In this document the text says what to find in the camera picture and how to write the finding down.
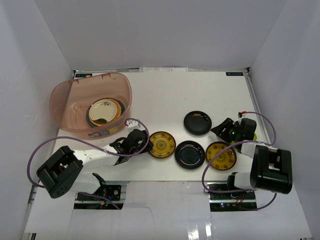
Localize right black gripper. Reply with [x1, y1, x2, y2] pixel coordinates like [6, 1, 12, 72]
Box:
[210, 117, 242, 144]

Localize small black plate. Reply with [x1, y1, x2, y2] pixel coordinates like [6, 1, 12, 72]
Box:
[183, 110, 212, 136]

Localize yellow patterned plate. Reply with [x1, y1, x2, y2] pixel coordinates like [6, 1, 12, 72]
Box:
[205, 141, 237, 171]
[148, 131, 177, 159]

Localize lime green plate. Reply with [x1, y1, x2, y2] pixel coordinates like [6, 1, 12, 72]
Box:
[230, 134, 258, 144]

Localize dark teal glazed plate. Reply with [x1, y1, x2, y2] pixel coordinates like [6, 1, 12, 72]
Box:
[86, 98, 127, 128]

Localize orange woven round plate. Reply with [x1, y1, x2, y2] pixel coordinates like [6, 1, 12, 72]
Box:
[88, 97, 126, 127]

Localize glossy black plate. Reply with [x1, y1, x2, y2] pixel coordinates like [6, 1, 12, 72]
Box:
[174, 140, 206, 170]

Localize cream plate with black motif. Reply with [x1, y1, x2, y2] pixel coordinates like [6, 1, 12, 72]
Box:
[88, 98, 121, 122]

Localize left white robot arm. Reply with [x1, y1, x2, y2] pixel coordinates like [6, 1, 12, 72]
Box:
[36, 129, 154, 200]

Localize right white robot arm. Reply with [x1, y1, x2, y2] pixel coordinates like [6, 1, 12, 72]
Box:
[210, 118, 293, 200]

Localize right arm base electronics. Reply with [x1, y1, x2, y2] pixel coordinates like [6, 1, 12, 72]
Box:
[204, 189, 257, 212]

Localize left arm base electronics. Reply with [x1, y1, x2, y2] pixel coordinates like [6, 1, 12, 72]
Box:
[73, 184, 127, 210]

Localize pink translucent plastic bin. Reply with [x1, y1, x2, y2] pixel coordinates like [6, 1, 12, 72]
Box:
[49, 72, 132, 140]

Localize white papers at back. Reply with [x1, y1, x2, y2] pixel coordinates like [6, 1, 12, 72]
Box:
[139, 67, 189, 73]

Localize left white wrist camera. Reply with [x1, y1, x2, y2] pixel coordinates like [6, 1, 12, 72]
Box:
[125, 120, 141, 130]

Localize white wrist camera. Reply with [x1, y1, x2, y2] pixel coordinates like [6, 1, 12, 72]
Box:
[125, 120, 141, 130]
[238, 111, 247, 119]

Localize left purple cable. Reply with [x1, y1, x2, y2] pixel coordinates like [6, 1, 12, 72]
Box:
[26, 117, 151, 210]

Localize purple cable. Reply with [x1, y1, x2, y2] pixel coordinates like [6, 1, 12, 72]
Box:
[26, 117, 151, 210]
[201, 111, 278, 211]

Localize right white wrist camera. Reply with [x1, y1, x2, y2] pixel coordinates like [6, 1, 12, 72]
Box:
[238, 111, 247, 119]

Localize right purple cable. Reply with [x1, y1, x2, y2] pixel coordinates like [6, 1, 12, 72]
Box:
[201, 111, 278, 211]

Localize aluminium table frame rail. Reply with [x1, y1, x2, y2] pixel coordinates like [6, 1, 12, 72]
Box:
[244, 67, 277, 147]

